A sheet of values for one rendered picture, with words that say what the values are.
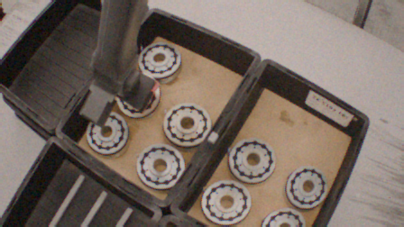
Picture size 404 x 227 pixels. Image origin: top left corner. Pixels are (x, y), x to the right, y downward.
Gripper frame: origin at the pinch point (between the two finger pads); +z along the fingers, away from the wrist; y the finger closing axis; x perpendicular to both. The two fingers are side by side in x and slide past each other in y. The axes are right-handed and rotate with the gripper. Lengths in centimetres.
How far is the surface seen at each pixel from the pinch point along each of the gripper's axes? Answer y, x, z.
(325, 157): 44.4, 7.8, 5.6
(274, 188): 36.2, -4.2, 2.0
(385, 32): 73, 115, 129
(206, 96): 12.5, 6.9, 7.3
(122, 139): 2.4, -10.5, -1.0
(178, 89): 6.1, 5.4, 7.3
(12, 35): -64, -4, 22
